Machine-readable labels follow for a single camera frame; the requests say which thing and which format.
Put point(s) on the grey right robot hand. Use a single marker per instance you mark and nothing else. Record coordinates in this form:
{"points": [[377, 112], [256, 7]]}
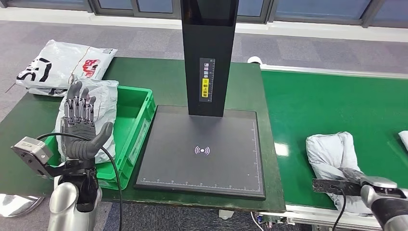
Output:
{"points": [[353, 175]]}

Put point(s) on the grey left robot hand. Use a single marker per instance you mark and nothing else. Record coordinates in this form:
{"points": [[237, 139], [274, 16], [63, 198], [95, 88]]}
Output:
{"points": [[78, 140]]}

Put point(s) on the plain grey parcel bag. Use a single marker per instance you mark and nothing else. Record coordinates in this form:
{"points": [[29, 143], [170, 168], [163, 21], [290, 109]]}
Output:
{"points": [[404, 138], [331, 153]]}

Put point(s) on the grey parcel bag red print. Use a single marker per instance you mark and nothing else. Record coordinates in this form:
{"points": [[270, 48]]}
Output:
{"points": [[105, 105]]}

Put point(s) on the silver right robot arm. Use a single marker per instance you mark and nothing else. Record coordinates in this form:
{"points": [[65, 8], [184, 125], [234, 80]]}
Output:
{"points": [[389, 213]]}

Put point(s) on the white parcel bag black print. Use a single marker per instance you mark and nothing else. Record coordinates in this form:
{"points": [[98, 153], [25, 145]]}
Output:
{"points": [[47, 91]]}

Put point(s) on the white parcel bag red print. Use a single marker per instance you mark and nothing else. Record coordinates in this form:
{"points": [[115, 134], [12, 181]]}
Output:
{"points": [[60, 62]]}

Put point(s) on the green conveyor belt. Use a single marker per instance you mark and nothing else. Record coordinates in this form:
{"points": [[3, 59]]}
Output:
{"points": [[318, 102]]}

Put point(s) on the conveyor electronics board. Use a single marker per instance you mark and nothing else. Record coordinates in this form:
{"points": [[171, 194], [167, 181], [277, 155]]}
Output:
{"points": [[274, 219]]}

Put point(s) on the black inbound scanner machine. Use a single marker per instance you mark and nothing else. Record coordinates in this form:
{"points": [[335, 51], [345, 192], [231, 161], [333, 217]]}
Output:
{"points": [[204, 169]]}

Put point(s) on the white conveyor end roller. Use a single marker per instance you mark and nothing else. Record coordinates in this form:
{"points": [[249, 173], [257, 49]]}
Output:
{"points": [[255, 60]]}

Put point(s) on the green plastic crate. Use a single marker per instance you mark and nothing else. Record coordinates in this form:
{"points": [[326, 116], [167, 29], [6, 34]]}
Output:
{"points": [[134, 108]]}

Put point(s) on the round chrome stand base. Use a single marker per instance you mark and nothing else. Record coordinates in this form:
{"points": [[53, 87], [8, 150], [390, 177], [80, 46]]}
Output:
{"points": [[19, 206]]}

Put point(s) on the dark green table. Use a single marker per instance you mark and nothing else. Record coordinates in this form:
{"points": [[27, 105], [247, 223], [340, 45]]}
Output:
{"points": [[153, 79]]}

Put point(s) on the grey yellow scanner label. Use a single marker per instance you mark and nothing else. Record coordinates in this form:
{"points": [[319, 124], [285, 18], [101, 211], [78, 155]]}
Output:
{"points": [[207, 79]]}

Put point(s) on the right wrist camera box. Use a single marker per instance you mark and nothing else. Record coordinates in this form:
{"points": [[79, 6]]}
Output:
{"points": [[325, 185]]}

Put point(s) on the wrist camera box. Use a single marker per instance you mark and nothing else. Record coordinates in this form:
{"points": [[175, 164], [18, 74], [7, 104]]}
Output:
{"points": [[325, 185], [32, 151]]}

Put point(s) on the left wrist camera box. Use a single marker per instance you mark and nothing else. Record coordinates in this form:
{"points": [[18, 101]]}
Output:
{"points": [[32, 151]]}

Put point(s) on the aluminium conveyor frame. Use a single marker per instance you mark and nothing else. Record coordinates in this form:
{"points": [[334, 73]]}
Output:
{"points": [[318, 68]]}

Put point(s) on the dark window frame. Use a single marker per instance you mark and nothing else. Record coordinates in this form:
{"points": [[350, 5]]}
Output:
{"points": [[114, 14]]}

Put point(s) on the small white table bracket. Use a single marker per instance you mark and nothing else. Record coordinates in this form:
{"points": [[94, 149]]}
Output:
{"points": [[225, 214]]}

